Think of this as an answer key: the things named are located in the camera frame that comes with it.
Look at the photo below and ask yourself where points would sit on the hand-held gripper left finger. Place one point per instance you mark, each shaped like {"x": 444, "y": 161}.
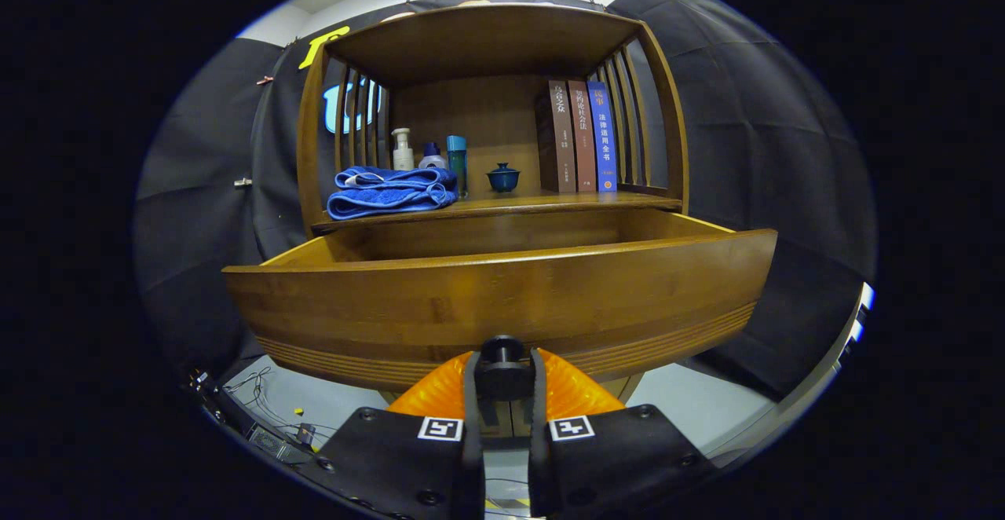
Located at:
{"x": 473, "y": 426}

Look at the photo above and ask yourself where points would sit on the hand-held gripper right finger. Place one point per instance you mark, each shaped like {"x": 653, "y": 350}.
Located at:
{"x": 538, "y": 441}

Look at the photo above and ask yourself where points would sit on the wooden countertop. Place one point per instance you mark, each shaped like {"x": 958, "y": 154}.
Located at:
{"x": 534, "y": 203}

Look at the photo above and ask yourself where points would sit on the wooden cabinet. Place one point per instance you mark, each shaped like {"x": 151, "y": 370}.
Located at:
{"x": 487, "y": 41}

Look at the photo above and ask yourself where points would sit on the black floor device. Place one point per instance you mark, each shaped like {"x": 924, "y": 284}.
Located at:
{"x": 275, "y": 443}

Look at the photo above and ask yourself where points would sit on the blue folded towel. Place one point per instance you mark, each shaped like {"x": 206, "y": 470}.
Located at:
{"x": 392, "y": 194}

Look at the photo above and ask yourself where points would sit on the blue lidded teacup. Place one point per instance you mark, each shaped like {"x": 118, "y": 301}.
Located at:
{"x": 502, "y": 180}

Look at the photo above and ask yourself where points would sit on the teal slim bottle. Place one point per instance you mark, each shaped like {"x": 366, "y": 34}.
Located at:
{"x": 457, "y": 162}

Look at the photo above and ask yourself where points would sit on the white bottle with blue cap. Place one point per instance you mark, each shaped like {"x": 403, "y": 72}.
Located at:
{"x": 432, "y": 160}

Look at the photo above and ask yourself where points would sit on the white pump bottle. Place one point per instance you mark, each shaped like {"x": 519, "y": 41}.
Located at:
{"x": 403, "y": 157}

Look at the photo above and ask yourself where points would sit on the dark brown book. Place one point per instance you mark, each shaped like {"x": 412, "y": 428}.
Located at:
{"x": 561, "y": 143}

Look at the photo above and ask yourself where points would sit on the reddish brown book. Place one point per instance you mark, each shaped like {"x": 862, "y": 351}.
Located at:
{"x": 582, "y": 143}

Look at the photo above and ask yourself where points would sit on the blue book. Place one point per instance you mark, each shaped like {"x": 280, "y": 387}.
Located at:
{"x": 603, "y": 143}

